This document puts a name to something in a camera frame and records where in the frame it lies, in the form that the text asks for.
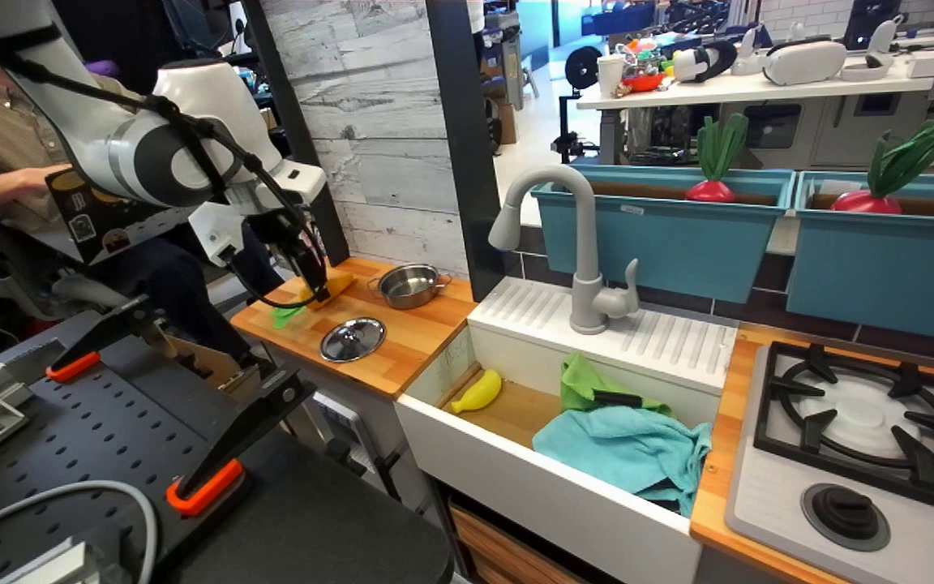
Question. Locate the black burner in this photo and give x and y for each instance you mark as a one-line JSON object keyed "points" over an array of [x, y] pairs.
{"points": [[864, 414]]}

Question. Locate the white box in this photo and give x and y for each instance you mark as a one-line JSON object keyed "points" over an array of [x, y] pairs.
{"points": [[53, 564]]}

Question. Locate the yellow toy banana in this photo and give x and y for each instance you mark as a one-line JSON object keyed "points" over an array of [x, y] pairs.
{"points": [[477, 392]]}

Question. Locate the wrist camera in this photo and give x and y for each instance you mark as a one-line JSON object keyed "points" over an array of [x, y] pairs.
{"points": [[216, 231]]}

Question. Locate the toy kitchen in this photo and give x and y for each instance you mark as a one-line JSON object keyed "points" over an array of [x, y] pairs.
{"points": [[678, 454]]}

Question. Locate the white headset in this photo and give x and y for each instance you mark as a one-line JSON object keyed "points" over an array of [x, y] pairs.
{"points": [[803, 61], [702, 62]]}

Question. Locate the white paper cup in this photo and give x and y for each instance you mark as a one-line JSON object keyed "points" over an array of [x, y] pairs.
{"points": [[610, 75]]}

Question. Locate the white table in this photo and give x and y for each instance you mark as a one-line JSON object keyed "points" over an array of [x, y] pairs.
{"points": [[759, 101]]}

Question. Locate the red radish plushie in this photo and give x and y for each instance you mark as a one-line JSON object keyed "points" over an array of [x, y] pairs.
{"points": [[714, 174], [872, 199]]}

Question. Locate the black clamp with orange pad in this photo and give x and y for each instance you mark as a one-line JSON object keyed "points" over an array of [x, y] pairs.
{"points": [[102, 337], [232, 438]]}

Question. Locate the black printed box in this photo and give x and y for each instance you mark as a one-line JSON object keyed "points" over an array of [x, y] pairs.
{"points": [[94, 227]]}

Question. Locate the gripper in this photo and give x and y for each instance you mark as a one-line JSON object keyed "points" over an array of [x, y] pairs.
{"points": [[279, 227]]}

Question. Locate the grey tap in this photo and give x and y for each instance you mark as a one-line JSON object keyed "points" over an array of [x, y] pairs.
{"points": [[584, 243]]}

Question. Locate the orange carrot plushie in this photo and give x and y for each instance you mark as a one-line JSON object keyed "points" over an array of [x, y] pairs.
{"points": [[336, 285]]}

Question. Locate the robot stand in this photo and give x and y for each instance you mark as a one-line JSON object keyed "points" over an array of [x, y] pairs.
{"points": [[110, 454]]}

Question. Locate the teal planter box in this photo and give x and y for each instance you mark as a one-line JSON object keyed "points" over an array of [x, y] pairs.
{"points": [[889, 276], [661, 239]]}

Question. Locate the green cloth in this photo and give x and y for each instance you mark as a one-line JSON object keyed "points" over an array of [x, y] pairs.
{"points": [[580, 385]]}

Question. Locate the white sink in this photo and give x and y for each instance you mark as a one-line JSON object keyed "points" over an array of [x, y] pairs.
{"points": [[516, 462]]}

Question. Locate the red bowl of toys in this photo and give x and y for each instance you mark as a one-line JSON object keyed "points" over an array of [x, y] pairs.
{"points": [[645, 73]]}

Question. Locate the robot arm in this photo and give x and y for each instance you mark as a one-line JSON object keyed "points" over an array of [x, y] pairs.
{"points": [[134, 154]]}

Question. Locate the teal cloth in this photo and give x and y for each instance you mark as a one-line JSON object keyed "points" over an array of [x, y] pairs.
{"points": [[621, 450]]}

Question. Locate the grey tap lever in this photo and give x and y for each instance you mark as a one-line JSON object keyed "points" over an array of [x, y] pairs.
{"points": [[631, 284]]}

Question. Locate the wooden drawer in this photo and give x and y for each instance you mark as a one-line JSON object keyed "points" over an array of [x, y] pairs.
{"points": [[507, 556]]}

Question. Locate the steel pot lid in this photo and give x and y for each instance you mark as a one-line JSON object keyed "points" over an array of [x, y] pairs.
{"points": [[353, 339]]}

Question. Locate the small steel pot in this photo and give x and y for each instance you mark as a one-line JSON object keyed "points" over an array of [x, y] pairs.
{"points": [[409, 285]]}

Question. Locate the black stove knob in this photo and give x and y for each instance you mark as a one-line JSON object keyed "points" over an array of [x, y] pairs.
{"points": [[844, 515]]}

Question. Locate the black spool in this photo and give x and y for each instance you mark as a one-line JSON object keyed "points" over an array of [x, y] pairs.
{"points": [[582, 66]]}

